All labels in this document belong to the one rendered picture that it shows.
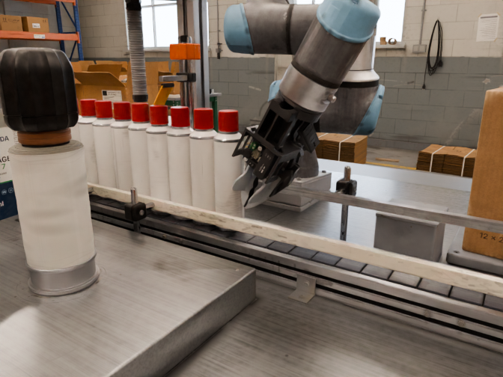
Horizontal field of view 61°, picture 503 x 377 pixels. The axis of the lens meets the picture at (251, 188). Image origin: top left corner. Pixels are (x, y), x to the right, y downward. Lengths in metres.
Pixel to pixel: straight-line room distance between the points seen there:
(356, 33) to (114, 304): 0.45
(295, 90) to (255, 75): 6.48
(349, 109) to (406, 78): 5.13
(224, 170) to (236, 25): 0.23
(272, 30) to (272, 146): 0.19
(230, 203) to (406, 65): 5.48
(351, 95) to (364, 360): 0.60
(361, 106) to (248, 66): 6.19
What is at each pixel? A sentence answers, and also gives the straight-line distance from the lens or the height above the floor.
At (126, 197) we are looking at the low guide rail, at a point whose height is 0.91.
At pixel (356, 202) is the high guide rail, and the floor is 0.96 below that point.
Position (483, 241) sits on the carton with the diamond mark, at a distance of 0.82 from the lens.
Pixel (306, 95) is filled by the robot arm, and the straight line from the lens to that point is 0.59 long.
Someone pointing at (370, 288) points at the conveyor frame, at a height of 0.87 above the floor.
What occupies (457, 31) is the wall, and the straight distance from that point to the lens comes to 6.01.
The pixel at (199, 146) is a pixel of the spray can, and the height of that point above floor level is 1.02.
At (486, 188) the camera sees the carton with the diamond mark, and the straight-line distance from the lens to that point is 0.79.
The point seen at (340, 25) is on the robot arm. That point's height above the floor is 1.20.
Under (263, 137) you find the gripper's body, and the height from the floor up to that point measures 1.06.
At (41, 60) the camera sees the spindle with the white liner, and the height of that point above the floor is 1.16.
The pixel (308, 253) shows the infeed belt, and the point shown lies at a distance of 0.67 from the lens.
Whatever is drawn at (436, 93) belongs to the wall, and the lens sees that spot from 6.04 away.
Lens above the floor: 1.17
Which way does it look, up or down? 17 degrees down
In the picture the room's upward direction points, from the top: straight up
